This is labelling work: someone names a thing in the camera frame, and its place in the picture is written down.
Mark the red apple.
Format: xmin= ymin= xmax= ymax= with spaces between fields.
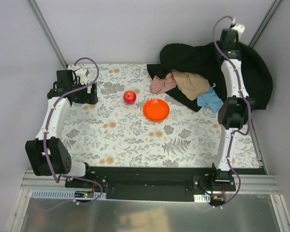
xmin=123 ymin=90 xmax=137 ymax=104

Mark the white cable duct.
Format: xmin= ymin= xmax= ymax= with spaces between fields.
xmin=193 ymin=194 xmax=211 ymax=203
xmin=31 ymin=189 xmax=106 ymax=200

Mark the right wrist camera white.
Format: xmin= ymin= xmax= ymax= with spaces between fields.
xmin=230 ymin=19 xmax=246 ymax=35

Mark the light blue cloth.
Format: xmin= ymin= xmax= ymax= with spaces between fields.
xmin=197 ymin=86 xmax=223 ymax=114

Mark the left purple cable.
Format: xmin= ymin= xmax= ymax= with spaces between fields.
xmin=33 ymin=57 xmax=105 ymax=213

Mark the floral patterned table mat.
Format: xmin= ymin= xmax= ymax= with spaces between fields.
xmin=60 ymin=63 xmax=261 ymax=168

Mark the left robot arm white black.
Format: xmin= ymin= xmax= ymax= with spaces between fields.
xmin=25 ymin=68 xmax=98 ymax=178

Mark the tan beige cloth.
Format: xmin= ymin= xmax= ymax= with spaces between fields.
xmin=171 ymin=69 xmax=210 ymax=101

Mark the pink cloth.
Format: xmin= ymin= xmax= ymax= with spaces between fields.
xmin=149 ymin=72 xmax=177 ymax=94

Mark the right aluminium frame post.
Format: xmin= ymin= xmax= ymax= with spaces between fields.
xmin=248 ymin=0 xmax=283 ymax=48

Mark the left aluminium frame post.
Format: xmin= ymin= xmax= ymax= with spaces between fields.
xmin=26 ymin=0 xmax=68 ymax=69

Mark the black cloth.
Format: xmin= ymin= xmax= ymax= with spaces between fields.
xmin=147 ymin=43 xmax=273 ymax=110

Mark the orange plastic plate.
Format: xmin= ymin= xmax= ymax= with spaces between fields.
xmin=143 ymin=99 xmax=170 ymax=122

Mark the left white cable duct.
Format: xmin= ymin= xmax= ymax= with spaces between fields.
xmin=31 ymin=189 xmax=106 ymax=200

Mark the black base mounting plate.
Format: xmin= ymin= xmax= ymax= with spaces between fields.
xmin=65 ymin=166 xmax=236 ymax=202

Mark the aluminium frame post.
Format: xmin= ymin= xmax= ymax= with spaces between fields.
xmin=26 ymin=0 xmax=68 ymax=69
xmin=248 ymin=0 xmax=283 ymax=48

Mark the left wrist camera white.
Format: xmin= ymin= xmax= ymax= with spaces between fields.
xmin=72 ymin=68 xmax=89 ymax=85

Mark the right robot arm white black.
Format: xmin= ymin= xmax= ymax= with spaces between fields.
xmin=206 ymin=29 xmax=255 ymax=191

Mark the right white cable duct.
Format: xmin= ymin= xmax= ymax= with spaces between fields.
xmin=193 ymin=194 xmax=211 ymax=203

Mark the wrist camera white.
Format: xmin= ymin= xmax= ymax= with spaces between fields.
xmin=72 ymin=68 xmax=89 ymax=85
xmin=230 ymin=19 xmax=246 ymax=35

